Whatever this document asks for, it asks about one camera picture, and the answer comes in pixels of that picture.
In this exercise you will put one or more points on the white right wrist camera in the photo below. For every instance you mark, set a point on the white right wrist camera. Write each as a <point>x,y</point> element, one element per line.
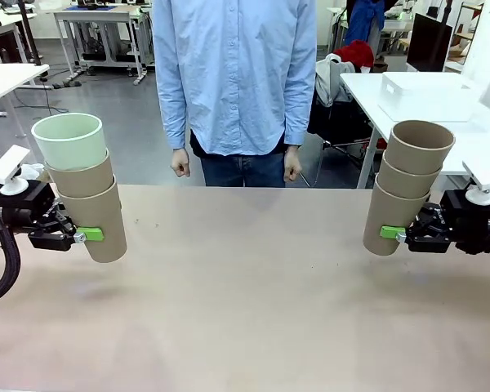
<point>479,176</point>

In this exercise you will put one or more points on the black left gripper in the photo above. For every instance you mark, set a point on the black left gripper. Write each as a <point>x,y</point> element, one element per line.
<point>22,208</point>

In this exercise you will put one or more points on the brown plastic cup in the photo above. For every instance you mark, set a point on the brown plastic cup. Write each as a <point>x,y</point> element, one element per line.
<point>100,220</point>
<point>392,212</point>
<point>81,179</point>
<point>410,175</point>
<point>420,143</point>

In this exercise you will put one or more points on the white plastic basket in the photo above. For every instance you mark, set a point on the white plastic basket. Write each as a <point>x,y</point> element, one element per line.
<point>428,96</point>

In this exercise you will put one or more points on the blue hanging jacket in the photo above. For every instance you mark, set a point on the blue hanging jacket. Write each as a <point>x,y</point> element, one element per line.
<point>365,20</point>

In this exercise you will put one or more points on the grey framed workbench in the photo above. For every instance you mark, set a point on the grey framed workbench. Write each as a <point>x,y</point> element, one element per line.
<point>102,36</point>

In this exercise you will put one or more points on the person's left hand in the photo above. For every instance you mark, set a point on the person's left hand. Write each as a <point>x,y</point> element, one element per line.
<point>292,167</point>

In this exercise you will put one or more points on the red cloth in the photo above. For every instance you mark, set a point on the red cloth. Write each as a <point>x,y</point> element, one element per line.
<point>357,53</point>

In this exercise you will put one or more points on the black chair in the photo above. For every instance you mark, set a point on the black chair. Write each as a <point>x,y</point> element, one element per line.
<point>343,130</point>

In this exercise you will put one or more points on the white side desk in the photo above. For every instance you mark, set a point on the white side desk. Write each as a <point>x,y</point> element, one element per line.
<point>12,79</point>

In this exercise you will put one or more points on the person's right hand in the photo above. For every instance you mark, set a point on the person's right hand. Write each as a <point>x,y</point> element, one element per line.
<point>181,165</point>

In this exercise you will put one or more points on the black computer monitor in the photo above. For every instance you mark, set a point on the black computer monitor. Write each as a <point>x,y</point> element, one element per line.
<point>428,43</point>

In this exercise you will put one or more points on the white table with basket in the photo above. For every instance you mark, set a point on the white table with basket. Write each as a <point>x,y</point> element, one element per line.
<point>363,94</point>

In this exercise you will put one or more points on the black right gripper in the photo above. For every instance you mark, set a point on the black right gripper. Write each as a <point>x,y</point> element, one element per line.
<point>469,220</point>

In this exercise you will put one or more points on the person's left forearm blue sleeve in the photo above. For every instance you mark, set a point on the person's left forearm blue sleeve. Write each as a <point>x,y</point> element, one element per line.
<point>297,118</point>

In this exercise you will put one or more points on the person in blue shirt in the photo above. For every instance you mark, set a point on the person in blue shirt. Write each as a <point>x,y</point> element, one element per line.
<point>232,81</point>

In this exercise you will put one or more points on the green plastic cup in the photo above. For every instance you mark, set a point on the green plastic cup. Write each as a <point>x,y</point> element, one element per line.
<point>69,141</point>

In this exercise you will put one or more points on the grey jacket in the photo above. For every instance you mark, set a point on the grey jacket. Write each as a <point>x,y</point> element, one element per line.
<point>330,85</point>

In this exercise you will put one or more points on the black pole stand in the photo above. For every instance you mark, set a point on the black pole stand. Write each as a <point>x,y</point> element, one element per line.
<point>28,32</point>

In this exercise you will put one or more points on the person's right forearm blue sleeve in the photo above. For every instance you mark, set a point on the person's right forearm blue sleeve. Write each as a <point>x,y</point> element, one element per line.
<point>175,122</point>

